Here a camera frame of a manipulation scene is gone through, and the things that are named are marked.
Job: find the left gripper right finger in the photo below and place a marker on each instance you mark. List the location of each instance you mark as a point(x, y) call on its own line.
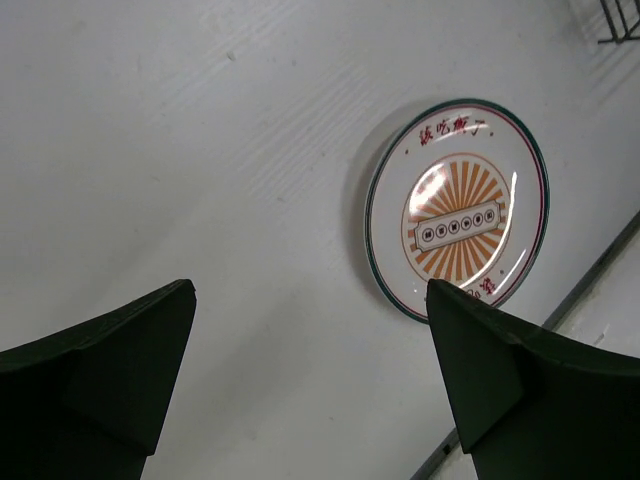
point(529, 403)

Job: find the sunburst patterned white plate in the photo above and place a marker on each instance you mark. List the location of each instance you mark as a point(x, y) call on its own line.
point(461, 194)

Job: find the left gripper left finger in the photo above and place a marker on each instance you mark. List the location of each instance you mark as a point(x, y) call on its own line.
point(90, 401)

